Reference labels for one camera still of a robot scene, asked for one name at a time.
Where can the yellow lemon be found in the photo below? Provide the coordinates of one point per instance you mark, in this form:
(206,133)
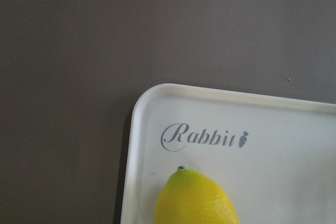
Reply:
(191,197)

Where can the beige rabbit tray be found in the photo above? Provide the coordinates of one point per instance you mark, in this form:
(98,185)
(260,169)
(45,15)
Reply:
(275,157)

